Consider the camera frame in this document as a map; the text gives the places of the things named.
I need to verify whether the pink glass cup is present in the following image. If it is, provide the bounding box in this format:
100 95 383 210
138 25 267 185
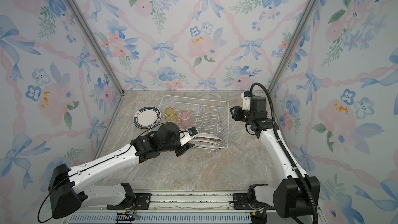
180 111 193 129

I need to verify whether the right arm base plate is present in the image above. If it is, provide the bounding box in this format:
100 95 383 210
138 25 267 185
230 192 266 210

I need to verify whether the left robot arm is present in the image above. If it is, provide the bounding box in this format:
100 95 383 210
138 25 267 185
47 122 198 219

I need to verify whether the aluminium corner post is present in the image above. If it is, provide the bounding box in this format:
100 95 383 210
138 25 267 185
268 0 319 93
64 0 124 95

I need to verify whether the white plate green red rim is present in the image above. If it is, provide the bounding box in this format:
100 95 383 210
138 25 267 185
133 106 156 129

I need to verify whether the white plate dark rim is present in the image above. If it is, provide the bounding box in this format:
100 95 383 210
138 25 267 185
152 107 161 126

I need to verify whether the right aluminium corner post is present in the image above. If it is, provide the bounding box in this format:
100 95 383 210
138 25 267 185
268 0 319 93

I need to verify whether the yellow glass cup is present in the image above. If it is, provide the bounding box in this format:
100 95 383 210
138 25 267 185
164 107 178 123

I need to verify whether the black corrugated cable conduit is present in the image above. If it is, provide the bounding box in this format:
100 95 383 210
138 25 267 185
249 82 320 224

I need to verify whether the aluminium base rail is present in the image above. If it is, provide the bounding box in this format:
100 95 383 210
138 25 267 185
60 189 324 224

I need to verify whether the white wire dish rack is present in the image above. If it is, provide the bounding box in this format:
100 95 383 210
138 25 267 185
158 95 230 150

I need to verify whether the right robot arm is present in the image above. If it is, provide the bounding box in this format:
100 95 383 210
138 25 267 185
230 92 321 224

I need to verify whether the left aluminium corner post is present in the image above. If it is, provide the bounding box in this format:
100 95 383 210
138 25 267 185
64 0 124 95

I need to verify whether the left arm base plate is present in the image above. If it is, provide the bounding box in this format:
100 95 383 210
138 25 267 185
106 193 151 210

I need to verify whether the white plate front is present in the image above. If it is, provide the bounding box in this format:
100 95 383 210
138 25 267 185
189 141 222 149

